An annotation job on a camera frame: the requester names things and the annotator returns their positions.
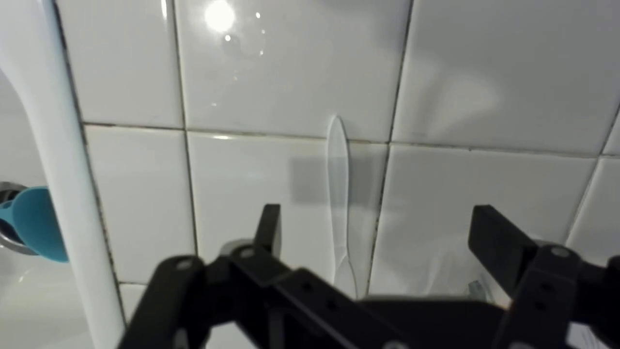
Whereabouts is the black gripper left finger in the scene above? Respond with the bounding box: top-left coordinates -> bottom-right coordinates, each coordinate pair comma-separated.
117,204 -> 359,349

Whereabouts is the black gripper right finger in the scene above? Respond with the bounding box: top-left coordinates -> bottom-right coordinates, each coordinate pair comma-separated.
466,206 -> 620,349

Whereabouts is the clear plastic knife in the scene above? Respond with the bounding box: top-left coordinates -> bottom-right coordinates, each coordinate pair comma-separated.
325,115 -> 356,297

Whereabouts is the white kitchen sink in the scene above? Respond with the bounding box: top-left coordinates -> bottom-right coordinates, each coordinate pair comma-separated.
0,0 -> 123,349

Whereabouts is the blue sink object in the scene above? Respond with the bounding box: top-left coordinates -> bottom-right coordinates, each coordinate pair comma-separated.
0,187 -> 69,265

